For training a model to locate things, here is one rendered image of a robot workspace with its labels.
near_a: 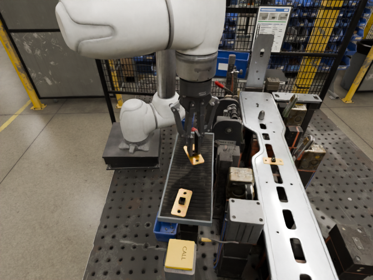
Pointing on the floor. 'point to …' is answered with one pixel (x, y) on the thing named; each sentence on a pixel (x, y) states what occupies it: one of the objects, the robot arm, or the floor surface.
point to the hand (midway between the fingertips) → (193, 143)
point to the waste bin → (356, 62)
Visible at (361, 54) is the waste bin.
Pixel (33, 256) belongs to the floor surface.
